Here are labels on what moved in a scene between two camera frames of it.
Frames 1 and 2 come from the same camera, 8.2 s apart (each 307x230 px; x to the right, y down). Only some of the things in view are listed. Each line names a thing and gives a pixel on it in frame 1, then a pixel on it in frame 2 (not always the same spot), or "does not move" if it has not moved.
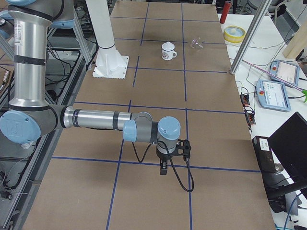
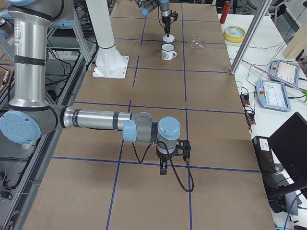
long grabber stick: x=304 y=91 does not move
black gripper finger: x=163 y=167 does not move
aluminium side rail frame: x=71 y=51 does not move
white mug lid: x=168 y=46 -> x=168 y=39
